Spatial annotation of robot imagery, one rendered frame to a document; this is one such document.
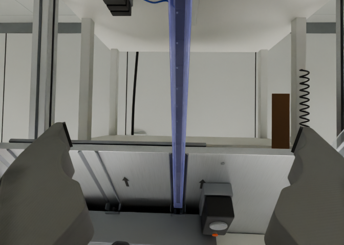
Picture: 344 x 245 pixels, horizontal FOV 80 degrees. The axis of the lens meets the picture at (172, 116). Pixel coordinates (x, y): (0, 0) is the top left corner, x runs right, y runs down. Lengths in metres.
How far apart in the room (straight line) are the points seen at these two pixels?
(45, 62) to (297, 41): 0.69
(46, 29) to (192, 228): 0.54
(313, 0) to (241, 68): 1.43
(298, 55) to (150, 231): 0.61
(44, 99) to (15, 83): 1.96
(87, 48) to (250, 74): 1.62
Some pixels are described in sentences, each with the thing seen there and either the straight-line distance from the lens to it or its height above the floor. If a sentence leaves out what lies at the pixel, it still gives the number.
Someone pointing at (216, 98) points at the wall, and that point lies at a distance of 1.97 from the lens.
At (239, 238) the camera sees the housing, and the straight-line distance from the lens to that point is 0.53.
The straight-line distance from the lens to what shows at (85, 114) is 0.68.
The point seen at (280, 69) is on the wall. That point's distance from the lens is 2.19.
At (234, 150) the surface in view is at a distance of 0.26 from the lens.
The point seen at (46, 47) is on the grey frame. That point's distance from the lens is 0.60.
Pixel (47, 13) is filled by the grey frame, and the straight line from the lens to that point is 0.63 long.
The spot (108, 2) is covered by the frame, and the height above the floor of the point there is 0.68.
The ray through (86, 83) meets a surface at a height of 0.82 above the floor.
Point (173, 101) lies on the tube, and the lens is 0.17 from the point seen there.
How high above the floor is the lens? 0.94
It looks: 2 degrees down
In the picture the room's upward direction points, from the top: 179 degrees counter-clockwise
